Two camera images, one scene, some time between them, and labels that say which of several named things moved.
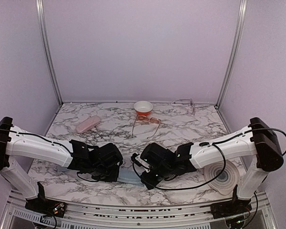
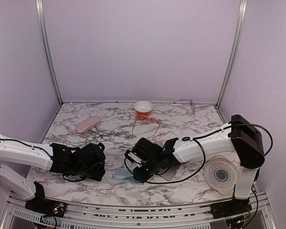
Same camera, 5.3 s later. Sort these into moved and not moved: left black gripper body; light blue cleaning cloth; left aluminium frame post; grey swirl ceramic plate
Moved: left black gripper body
Not moved: grey swirl ceramic plate; left aluminium frame post; light blue cleaning cloth
